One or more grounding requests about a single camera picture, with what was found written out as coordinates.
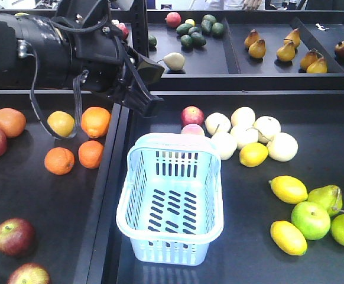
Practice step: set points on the yellow lemon middle right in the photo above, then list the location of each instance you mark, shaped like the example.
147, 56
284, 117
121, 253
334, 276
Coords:
289, 189

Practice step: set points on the yellow lemon lower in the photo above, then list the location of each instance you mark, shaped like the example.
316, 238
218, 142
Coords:
288, 238

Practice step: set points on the green apple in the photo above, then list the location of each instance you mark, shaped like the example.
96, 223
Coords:
311, 219

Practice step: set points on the pink peach right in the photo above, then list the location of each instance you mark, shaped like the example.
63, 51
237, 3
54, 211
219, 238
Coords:
194, 129

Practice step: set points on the red apple near white pears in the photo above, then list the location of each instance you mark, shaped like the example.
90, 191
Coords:
192, 115

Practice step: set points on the large orange far right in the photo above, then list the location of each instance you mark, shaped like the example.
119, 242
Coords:
95, 121

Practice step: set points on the small orange left of pair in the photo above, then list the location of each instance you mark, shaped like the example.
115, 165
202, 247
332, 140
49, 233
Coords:
59, 161

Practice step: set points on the green pear upper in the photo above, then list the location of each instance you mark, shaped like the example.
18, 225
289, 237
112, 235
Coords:
329, 197

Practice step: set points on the yellow lemon upper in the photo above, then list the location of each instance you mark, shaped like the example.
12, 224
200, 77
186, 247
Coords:
253, 154

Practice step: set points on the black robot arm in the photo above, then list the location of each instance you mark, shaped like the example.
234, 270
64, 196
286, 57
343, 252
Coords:
36, 55

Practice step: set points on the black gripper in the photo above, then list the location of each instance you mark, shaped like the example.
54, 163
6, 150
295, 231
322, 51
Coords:
98, 43

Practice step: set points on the yellow round citrus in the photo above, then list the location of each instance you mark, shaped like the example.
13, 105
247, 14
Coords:
61, 123

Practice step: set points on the yellow lemon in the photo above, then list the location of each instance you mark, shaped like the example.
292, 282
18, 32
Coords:
288, 238
253, 154
289, 189

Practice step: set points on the small orange right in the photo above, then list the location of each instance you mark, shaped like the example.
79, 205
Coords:
90, 154

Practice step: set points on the orange behind apple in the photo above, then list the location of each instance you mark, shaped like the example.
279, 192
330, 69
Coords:
12, 122

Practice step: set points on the light blue plastic basket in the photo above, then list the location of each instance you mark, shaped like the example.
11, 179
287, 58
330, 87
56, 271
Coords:
171, 205

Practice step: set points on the red apple front middle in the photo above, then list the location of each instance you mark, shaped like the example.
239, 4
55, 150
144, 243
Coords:
17, 237

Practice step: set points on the red apple front right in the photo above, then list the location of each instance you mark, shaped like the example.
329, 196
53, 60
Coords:
29, 273

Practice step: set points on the white pear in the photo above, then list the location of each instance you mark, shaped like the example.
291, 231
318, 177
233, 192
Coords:
174, 61

